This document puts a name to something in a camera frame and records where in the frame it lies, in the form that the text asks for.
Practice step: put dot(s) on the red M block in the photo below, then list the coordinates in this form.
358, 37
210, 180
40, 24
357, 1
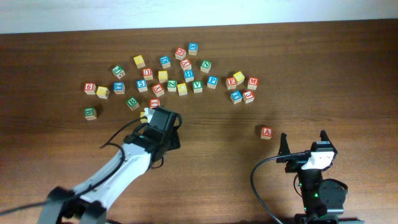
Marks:
253, 83

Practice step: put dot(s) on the yellow block top left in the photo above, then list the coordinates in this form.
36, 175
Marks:
139, 61

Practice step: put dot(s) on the red Y block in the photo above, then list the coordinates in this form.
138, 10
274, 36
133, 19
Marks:
158, 89

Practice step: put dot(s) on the blue P block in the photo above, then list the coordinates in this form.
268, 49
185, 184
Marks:
212, 82

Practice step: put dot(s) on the red K block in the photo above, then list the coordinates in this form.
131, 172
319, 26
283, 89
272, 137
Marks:
186, 64

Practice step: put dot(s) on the yellow block far left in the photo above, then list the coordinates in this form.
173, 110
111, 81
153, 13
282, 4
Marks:
102, 92

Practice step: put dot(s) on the red 3 block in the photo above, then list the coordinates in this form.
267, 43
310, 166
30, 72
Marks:
248, 96

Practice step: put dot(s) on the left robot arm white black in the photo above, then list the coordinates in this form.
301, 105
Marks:
90, 201

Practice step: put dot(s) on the green J block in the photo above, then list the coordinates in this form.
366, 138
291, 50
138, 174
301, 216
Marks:
118, 72

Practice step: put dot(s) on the yellow s block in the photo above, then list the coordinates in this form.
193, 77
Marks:
143, 117
163, 76

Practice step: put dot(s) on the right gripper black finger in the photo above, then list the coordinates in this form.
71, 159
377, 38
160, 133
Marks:
284, 147
324, 137

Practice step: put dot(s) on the green N block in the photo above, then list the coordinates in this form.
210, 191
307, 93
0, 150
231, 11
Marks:
205, 66

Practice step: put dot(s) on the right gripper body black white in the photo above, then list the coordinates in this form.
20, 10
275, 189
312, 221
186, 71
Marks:
295, 167

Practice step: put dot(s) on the red U block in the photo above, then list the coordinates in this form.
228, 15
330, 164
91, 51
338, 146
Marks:
147, 74

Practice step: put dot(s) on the blue X block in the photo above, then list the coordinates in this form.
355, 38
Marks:
192, 48

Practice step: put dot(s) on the blue block lower right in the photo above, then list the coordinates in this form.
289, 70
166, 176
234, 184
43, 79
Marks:
236, 97

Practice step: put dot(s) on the blue 5 block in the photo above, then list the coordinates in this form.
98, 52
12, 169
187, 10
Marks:
141, 85

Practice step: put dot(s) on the yellow block by E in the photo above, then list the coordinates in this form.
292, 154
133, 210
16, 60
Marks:
239, 77

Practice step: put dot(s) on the green b block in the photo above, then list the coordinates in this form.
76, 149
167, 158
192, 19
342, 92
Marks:
90, 113
132, 103

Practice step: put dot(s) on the red I block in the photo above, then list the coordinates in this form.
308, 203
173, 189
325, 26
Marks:
153, 103

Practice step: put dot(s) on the blue D block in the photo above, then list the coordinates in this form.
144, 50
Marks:
165, 62

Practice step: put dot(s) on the red C block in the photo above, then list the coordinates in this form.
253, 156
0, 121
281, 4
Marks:
180, 53

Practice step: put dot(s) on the yellow C block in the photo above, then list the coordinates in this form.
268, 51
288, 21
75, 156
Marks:
182, 89

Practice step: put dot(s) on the red E block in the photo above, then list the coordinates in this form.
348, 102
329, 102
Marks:
231, 83

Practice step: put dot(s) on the green V block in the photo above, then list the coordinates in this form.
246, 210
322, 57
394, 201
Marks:
197, 86

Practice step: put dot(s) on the green Z block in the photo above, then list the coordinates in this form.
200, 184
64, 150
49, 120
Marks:
172, 85

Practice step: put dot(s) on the red A block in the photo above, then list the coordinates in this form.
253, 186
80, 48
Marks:
266, 133

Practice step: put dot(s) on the green B block centre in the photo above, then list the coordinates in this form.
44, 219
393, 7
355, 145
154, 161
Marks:
132, 103

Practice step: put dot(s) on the red 6 block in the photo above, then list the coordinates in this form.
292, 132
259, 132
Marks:
90, 88

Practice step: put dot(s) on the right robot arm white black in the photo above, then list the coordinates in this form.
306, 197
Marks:
322, 198

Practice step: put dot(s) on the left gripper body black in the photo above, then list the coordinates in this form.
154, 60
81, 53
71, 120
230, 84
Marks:
173, 137

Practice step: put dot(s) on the blue H block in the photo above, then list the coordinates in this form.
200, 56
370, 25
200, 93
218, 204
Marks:
188, 76

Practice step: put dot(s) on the green B block far left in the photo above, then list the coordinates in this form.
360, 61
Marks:
90, 113

